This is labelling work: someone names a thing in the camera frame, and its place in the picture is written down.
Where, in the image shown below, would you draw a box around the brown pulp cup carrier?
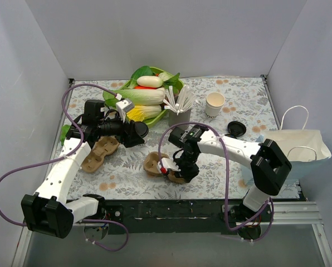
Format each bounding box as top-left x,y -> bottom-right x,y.
143,151 -> 186,184
81,136 -> 119,173

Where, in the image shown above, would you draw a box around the aluminium frame rail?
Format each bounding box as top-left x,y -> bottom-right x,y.
13,201 -> 332,266

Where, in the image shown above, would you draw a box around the white radish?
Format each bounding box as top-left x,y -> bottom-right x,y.
136,76 -> 163,88

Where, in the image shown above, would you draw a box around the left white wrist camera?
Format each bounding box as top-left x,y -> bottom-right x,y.
116,98 -> 135,122

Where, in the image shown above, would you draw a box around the long green napa cabbage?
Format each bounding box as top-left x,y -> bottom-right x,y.
114,88 -> 165,106

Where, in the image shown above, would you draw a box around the black coffee lid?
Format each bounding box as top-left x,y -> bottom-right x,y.
135,121 -> 149,138
227,121 -> 246,137

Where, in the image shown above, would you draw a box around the stacked white paper cup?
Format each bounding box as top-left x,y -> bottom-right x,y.
205,92 -> 225,119

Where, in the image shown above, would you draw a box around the purple cable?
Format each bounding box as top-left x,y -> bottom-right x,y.
158,123 -> 275,241
0,83 -> 130,252

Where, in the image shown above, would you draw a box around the small bok choy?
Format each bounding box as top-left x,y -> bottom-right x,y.
158,72 -> 180,89

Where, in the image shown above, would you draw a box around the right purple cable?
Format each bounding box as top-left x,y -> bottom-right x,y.
158,123 -> 275,241

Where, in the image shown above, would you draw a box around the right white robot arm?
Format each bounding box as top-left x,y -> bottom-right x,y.
158,123 -> 292,221

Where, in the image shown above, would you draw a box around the orange carrot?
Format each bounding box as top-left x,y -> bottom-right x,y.
134,85 -> 158,90

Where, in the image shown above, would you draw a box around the yellow napa cabbage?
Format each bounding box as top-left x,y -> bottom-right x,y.
126,105 -> 162,121

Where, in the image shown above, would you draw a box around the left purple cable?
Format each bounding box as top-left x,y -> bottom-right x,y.
0,83 -> 130,252

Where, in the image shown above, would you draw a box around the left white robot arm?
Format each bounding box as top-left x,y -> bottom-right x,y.
21,99 -> 148,238

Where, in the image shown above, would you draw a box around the grey straw holder cup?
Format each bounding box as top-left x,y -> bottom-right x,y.
168,109 -> 192,127

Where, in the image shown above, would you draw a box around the white wrapped straws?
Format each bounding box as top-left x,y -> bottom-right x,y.
163,85 -> 199,115

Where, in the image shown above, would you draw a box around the green plastic basket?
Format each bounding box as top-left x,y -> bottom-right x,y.
118,67 -> 184,127

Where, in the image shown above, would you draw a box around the green bok choy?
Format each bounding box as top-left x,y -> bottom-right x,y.
127,66 -> 154,88

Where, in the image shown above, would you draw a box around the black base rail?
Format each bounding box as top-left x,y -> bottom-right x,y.
83,199 -> 271,235

